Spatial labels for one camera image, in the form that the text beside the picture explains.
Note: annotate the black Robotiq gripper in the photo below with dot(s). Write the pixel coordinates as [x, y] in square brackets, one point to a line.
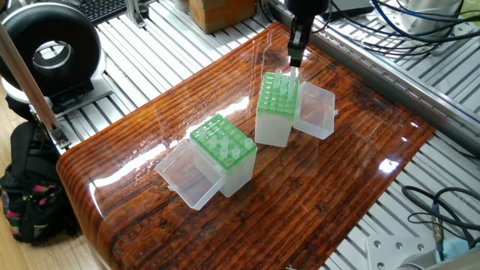
[307, 7]

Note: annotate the brown cardboard box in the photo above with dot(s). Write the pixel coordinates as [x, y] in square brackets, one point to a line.
[221, 13]

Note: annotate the black backpack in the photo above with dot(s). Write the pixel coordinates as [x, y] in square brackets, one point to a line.
[34, 176]

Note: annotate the black keyboard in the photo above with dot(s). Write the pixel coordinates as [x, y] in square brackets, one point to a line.
[101, 7]

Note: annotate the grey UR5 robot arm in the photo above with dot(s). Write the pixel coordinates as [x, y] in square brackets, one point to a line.
[431, 11]

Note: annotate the clear green-rack pipette tip box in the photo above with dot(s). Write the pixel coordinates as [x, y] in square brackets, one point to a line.
[271, 127]
[236, 176]

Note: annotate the silver robot mount plate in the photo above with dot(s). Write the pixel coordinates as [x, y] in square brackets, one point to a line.
[397, 256]

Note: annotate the brown wooden pole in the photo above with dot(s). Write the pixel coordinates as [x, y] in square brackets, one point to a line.
[30, 88]

